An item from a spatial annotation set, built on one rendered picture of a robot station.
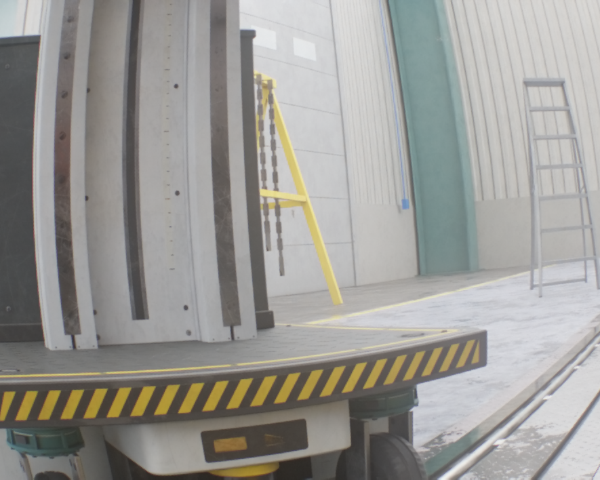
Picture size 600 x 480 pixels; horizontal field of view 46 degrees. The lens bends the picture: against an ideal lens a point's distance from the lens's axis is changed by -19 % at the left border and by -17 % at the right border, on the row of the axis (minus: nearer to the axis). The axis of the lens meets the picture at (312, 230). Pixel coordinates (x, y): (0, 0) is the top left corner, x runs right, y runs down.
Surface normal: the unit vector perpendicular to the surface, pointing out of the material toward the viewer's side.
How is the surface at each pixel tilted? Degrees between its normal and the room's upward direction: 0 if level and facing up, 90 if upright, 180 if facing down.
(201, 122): 90
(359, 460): 90
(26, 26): 90
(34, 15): 90
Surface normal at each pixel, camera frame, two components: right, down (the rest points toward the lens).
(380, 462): -0.87, 0.11
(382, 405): 0.00, -0.04
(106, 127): 0.51, -0.07
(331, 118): 0.85, -0.08
